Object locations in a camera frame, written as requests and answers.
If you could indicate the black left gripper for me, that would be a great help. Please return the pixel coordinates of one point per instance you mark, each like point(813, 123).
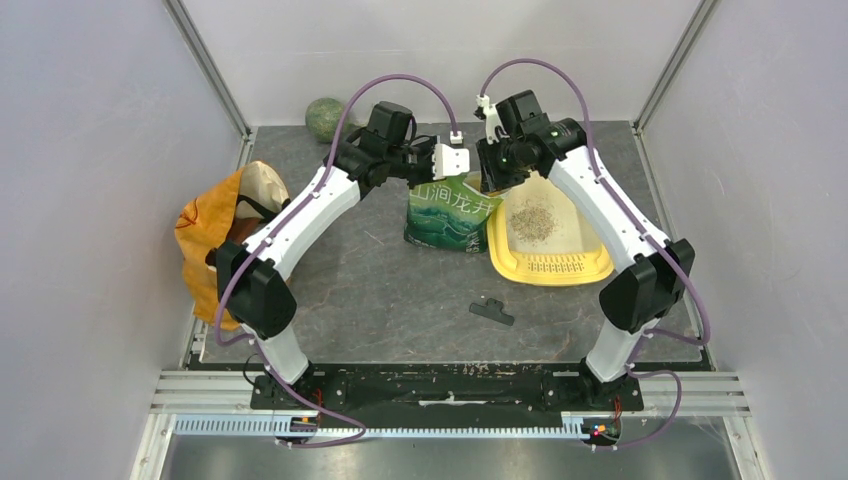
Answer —
point(428, 177)

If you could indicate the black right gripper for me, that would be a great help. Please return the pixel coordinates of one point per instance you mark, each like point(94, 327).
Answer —
point(493, 179)

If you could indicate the green cat litter bag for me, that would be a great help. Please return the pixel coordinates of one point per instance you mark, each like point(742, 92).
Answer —
point(450, 214)

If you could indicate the black bag clip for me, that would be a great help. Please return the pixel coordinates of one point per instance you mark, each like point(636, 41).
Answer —
point(492, 309)

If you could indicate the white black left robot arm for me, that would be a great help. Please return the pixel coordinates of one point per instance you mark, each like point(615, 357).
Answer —
point(252, 275)

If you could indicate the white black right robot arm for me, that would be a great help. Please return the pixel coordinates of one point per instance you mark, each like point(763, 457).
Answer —
point(650, 267)

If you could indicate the grey cat litter pellets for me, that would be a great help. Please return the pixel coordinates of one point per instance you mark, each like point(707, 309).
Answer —
point(532, 221)

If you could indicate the yellow plastic litter box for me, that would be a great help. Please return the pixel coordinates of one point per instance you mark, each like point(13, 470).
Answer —
point(574, 256)

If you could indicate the orange fabric bag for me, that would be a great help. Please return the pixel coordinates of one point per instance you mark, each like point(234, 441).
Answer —
point(231, 210)

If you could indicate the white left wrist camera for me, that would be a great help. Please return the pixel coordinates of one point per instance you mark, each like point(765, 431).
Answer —
point(450, 158)

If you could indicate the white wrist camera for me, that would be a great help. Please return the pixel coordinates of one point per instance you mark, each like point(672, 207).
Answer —
point(487, 112)
point(450, 158)

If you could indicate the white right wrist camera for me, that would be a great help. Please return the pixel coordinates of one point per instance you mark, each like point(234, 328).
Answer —
point(487, 112)

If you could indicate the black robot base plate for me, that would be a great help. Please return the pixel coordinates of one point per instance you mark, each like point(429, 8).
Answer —
point(545, 386)

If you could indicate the grey slotted cable duct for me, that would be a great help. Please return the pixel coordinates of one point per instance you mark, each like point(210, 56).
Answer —
point(270, 425)

